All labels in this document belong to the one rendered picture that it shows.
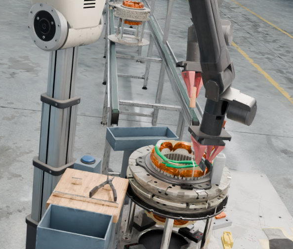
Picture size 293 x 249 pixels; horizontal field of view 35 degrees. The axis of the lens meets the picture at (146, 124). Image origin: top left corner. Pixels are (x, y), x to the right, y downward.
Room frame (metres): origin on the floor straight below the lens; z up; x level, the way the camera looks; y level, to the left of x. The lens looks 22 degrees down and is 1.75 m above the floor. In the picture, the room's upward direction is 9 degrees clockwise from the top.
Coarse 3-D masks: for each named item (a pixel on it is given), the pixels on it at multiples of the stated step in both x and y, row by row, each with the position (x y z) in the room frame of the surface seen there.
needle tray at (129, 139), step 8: (112, 128) 1.58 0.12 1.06; (120, 128) 1.60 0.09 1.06; (128, 128) 1.61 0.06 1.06; (136, 128) 1.62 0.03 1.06; (144, 128) 1.64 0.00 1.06; (152, 128) 1.65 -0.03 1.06; (160, 128) 1.66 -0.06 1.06; (168, 128) 1.66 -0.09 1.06; (112, 136) 1.51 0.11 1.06; (120, 136) 1.60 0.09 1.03; (128, 136) 1.61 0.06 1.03; (136, 136) 1.63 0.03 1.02; (144, 136) 1.64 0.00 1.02; (152, 136) 1.65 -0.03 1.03; (160, 136) 1.66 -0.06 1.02; (168, 136) 1.65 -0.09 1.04; (176, 136) 1.59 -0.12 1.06; (112, 144) 1.50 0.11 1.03; (120, 144) 1.49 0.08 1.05; (128, 144) 1.50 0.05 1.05; (136, 144) 1.51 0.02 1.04; (144, 144) 1.53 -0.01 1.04; (152, 144) 1.54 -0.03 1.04; (128, 152) 1.55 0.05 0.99; (128, 160) 1.54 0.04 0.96; (120, 176) 1.60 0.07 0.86; (128, 200) 1.53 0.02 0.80
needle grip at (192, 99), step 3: (195, 87) 1.30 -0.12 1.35; (195, 90) 1.30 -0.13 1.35; (192, 93) 1.29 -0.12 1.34; (195, 93) 1.30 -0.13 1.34; (192, 96) 1.29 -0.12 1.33; (195, 96) 1.29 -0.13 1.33; (192, 99) 1.29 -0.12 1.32; (195, 99) 1.29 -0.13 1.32; (192, 102) 1.29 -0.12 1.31; (195, 102) 1.29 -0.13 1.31; (192, 105) 1.28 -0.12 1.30; (195, 105) 1.29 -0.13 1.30
